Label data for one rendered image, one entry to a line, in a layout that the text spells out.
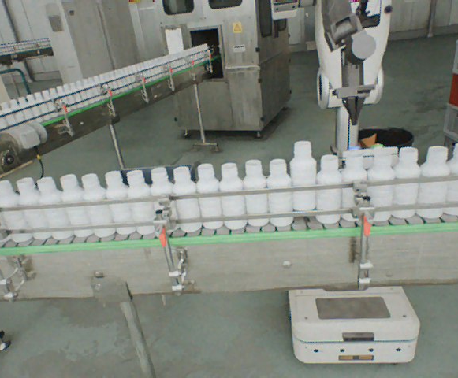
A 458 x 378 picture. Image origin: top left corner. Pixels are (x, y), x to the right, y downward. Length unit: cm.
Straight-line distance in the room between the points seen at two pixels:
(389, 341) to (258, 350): 59
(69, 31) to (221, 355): 574
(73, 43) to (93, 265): 590
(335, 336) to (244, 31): 349
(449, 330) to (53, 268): 178
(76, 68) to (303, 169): 617
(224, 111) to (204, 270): 385
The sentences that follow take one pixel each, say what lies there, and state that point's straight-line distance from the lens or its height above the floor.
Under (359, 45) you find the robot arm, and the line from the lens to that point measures 100.
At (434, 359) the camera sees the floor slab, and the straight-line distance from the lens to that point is 202.
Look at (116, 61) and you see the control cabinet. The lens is 749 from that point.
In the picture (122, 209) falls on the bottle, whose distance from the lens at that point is 95.
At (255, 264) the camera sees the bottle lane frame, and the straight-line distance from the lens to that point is 95.
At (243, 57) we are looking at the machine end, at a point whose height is 99.
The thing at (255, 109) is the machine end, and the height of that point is 38.
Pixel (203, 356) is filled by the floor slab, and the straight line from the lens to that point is 196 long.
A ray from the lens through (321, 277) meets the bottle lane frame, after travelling 98.
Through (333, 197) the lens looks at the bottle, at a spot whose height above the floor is 108.
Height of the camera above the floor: 149
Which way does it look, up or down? 27 degrees down
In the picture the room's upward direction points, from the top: 7 degrees counter-clockwise
